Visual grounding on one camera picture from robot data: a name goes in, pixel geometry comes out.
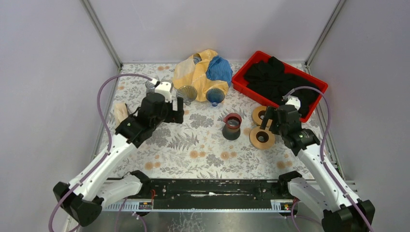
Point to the black cloth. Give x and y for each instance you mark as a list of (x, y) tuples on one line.
[(270, 80)]

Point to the wooden ring holder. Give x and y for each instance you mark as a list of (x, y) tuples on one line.
[(261, 139), (258, 114)]

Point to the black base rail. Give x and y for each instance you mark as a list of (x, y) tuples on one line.
[(213, 194)]

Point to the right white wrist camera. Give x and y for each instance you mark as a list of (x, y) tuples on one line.
[(293, 100)]

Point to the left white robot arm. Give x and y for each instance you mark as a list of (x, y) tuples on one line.
[(83, 198)]

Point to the clear grey glass dripper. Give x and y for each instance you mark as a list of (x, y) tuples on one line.
[(187, 93)]

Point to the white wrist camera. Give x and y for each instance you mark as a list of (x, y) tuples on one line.
[(293, 100), (165, 88)]

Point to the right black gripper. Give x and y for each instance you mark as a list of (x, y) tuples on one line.
[(270, 113)]

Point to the floral table mat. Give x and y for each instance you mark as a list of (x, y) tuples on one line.
[(197, 149)]

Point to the dark glass carafe red rim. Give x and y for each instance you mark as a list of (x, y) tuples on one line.
[(231, 130)]

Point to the clear glass pitcher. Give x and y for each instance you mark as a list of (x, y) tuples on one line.
[(151, 86)]

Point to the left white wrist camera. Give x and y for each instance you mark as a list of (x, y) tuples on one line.
[(165, 88)]

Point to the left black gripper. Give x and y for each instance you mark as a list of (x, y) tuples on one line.
[(176, 110)]

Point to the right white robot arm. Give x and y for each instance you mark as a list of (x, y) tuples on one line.
[(338, 207)]

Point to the orange filter holder box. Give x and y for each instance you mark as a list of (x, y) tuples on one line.
[(121, 112)]

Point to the blue cloth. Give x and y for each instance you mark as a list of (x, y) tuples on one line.
[(219, 69)]

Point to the yellow cloth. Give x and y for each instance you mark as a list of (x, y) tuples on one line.
[(192, 72)]

